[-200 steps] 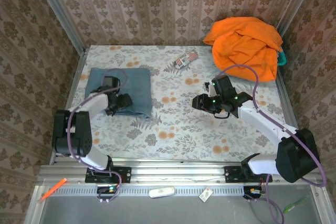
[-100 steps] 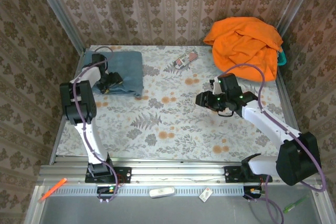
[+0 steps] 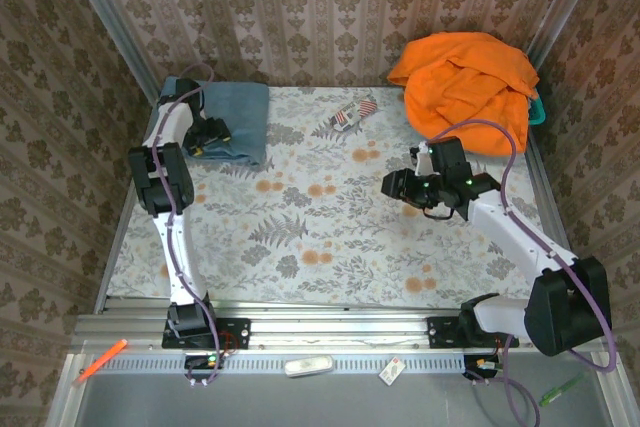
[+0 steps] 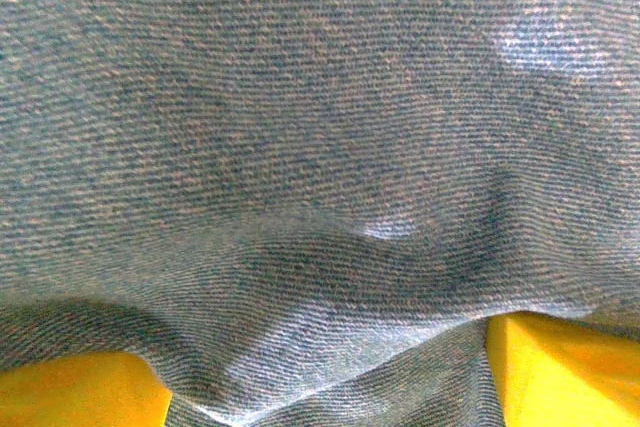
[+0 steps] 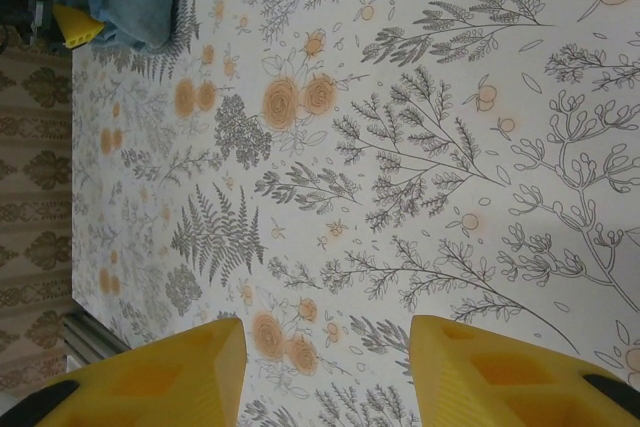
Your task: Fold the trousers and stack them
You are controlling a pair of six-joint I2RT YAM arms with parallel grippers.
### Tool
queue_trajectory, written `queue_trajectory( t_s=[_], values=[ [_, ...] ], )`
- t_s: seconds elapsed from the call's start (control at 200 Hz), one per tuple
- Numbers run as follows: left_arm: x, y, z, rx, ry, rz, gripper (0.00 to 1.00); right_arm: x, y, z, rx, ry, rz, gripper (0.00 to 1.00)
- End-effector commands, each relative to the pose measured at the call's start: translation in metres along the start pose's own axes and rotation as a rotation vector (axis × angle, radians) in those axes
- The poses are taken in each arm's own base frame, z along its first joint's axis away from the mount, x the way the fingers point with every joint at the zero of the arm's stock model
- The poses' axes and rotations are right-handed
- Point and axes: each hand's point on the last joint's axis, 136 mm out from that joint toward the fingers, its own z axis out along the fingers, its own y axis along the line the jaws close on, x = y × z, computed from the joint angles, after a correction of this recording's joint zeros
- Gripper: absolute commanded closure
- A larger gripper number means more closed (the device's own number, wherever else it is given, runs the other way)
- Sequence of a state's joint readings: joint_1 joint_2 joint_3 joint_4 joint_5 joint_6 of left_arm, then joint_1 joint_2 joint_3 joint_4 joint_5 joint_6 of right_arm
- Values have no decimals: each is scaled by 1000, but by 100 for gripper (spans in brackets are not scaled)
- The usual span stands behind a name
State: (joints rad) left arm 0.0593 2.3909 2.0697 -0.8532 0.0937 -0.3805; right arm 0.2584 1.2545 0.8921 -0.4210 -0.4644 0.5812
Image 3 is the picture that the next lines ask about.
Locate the light blue denim trousers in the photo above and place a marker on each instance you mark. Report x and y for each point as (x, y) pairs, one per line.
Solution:
(240, 117)

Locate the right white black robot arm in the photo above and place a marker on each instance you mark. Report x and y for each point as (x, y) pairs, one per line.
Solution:
(520, 242)

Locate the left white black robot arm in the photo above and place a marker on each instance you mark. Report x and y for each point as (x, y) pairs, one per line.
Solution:
(175, 247)

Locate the flag print striped pouch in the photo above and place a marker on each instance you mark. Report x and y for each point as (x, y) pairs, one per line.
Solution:
(351, 113)

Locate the floral patterned tablecloth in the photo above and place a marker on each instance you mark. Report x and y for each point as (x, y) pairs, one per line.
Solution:
(310, 227)

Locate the orange crumpled garment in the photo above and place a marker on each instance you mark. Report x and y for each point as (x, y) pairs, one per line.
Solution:
(465, 92)

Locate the teal plastic basket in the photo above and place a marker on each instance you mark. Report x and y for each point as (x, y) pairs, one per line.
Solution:
(537, 112)

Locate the white tag with red mark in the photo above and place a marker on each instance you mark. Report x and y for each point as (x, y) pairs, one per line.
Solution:
(391, 371)

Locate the white oblong plastic device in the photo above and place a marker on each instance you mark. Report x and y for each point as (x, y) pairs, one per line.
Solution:
(307, 366)

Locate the black connector with green light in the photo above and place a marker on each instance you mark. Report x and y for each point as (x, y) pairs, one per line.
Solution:
(207, 362)

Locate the green pen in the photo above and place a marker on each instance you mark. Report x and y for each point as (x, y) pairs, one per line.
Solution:
(565, 389)

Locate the orange marker pen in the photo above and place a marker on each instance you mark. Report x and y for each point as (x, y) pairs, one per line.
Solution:
(102, 360)

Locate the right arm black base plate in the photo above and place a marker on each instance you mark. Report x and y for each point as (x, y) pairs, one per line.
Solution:
(442, 333)

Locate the aluminium frame post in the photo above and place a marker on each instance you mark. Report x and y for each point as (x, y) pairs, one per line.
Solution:
(555, 12)
(112, 22)

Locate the aluminium mounting rail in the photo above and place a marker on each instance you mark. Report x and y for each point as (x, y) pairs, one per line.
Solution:
(340, 329)

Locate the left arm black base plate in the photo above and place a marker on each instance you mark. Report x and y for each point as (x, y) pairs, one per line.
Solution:
(235, 333)

